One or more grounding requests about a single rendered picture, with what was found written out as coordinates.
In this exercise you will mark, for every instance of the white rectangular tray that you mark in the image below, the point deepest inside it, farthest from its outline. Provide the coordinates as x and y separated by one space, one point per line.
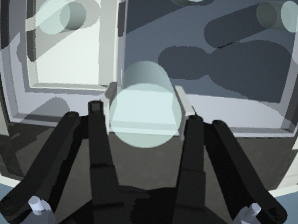
79 59

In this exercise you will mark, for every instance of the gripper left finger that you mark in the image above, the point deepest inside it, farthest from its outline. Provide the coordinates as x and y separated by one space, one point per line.
35 199

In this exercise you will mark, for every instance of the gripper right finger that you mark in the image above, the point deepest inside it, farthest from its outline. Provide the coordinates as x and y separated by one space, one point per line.
247 200

